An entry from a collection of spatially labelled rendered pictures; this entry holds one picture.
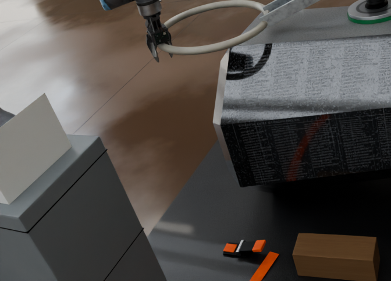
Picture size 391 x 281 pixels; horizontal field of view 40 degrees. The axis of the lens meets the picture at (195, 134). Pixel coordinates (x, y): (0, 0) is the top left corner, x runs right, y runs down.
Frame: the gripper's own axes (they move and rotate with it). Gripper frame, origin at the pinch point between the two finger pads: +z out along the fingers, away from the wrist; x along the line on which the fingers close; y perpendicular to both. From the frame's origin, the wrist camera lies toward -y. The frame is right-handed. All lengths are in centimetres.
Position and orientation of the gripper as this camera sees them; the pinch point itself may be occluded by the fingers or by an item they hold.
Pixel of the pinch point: (163, 56)
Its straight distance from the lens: 223.2
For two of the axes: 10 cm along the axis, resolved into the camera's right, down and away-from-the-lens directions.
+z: 2.4, 8.1, 5.3
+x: 9.2, -3.7, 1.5
